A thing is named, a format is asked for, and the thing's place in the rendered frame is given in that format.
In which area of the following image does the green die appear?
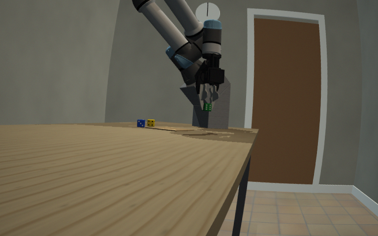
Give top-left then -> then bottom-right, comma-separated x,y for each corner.
203,103 -> 212,111

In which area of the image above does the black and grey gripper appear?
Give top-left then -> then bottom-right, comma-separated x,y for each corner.
195,53 -> 224,111

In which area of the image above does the blue die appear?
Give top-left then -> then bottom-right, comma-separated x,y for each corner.
137,119 -> 145,127

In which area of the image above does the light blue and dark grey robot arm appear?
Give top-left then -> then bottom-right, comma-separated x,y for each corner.
132,0 -> 222,86

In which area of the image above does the yellow die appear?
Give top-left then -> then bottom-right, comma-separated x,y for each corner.
147,119 -> 155,127

